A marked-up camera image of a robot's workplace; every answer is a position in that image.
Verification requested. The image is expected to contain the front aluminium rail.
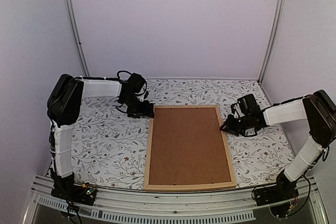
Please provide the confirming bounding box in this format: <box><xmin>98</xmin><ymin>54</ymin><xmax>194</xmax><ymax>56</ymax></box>
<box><xmin>23</xmin><ymin>175</ymin><xmax>330</xmax><ymax>223</ymax></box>

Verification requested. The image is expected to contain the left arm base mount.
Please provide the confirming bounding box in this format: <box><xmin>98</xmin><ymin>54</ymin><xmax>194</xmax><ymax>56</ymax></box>
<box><xmin>51</xmin><ymin>180</ymin><xmax>97</xmax><ymax>206</ymax></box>

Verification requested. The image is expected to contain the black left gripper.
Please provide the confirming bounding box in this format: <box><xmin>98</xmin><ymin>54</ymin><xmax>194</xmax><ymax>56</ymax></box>
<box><xmin>122</xmin><ymin>95</ymin><xmax>155</xmax><ymax>119</ymax></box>

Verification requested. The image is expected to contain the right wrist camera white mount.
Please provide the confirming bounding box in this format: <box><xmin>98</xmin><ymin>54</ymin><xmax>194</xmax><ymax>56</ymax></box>
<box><xmin>230</xmin><ymin>102</ymin><xmax>241</xmax><ymax>118</ymax></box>

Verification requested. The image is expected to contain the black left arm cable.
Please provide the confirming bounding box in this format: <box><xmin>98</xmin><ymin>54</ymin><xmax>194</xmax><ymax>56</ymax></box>
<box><xmin>116</xmin><ymin>70</ymin><xmax>134</xmax><ymax>80</ymax></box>

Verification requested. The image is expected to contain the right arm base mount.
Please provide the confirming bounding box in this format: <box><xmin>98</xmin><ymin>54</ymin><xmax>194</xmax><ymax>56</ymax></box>
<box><xmin>251</xmin><ymin>180</ymin><xmax>299</xmax><ymax>206</ymax></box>

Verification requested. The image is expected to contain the right aluminium corner post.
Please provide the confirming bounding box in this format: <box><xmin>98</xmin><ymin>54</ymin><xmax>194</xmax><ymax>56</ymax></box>
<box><xmin>258</xmin><ymin>0</ymin><xmax>285</xmax><ymax>85</ymax></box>

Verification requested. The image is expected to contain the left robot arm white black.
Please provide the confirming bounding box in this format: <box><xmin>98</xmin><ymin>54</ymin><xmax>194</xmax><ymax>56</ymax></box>
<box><xmin>47</xmin><ymin>73</ymin><xmax>154</xmax><ymax>200</ymax></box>

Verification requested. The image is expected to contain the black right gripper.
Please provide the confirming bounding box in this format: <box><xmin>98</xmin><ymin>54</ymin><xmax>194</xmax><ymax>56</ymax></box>
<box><xmin>219</xmin><ymin>114</ymin><xmax>251</xmax><ymax>136</ymax></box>

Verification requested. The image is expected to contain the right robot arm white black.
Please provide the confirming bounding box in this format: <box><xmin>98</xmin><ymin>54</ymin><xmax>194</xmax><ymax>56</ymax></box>
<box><xmin>220</xmin><ymin>90</ymin><xmax>335</xmax><ymax>201</ymax></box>

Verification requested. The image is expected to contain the brown frame backing board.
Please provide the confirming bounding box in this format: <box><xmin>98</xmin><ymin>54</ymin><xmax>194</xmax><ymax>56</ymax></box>
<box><xmin>148</xmin><ymin>108</ymin><xmax>232</xmax><ymax>185</ymax></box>

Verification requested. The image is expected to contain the light wooden picture frame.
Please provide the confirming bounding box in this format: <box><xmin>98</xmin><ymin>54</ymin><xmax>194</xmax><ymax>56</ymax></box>
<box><xmin>143</xmin><ymin>104</ymin><xmax>237</xmax><ymax>192</ymax></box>

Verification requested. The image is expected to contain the left aluminium corner post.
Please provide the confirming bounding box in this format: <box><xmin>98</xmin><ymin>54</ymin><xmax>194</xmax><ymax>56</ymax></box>
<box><xmin>64</xmin><ymin>0</ymin><xmax>90</xmax><ymax>77</ymax></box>

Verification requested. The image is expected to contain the aluminium corner post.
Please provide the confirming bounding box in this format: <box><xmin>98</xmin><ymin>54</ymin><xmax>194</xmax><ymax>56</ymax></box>
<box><xmin>64</xmin><ymin>0</ymin><xmax>90</xmax><ymax>77</ymax></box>
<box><xmin>258</xmin><ymin>0</ymin><xmax>285</xmax><ymax>85</ymax></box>

